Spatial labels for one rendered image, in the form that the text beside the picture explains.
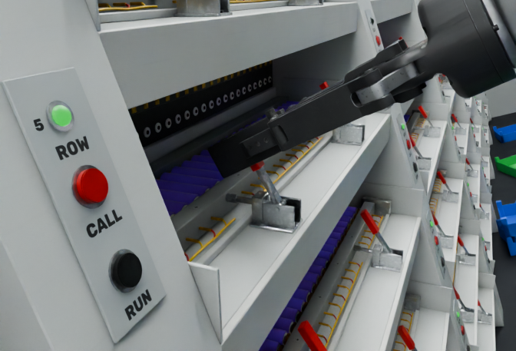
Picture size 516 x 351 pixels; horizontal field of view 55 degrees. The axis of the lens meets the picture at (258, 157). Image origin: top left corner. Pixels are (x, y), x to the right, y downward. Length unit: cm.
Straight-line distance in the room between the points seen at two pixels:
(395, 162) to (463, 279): 63
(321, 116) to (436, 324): 66
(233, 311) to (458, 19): 23
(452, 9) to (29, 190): 26
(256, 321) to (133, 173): 15
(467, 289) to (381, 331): 80
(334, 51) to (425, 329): 49
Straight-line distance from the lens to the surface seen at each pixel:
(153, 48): 31
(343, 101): 33
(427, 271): 94
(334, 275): 66
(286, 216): 42
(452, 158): 159
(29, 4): 25
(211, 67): 37
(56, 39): 25
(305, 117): 35
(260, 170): 42
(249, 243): 41
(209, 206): 42
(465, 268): 148
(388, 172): 87
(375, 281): 70
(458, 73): 34
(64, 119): 23
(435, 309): 98
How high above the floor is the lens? 103
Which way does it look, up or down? 10 degrees down
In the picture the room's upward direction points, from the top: 19 degrees counter-clockwise
